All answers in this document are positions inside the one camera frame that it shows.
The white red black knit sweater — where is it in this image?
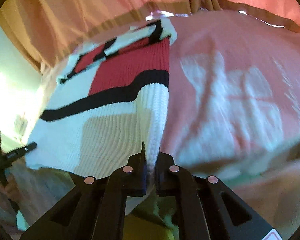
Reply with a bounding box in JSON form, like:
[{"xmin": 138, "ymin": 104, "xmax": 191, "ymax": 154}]
[{"xmin": 26, "ymin": 19, "xmax": 177, "ymax": 193}]

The person's left hand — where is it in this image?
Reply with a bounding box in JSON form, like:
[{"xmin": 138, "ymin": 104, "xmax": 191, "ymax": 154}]
[{"xmin": 0, "ymin": 174, "xmax": 21, "ymax": 203}]

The pink curtain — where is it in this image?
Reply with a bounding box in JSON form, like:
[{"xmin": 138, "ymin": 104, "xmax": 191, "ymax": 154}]
[{"xmin": 0, "ymin": 0, "xmax": 300, "ymax": 68}]

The pink bow pattern blanket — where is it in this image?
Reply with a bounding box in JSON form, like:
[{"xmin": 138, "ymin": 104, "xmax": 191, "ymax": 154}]
[{"xmin": 39, "ymin": 10, "xmax": 300, "ymax": 181}]

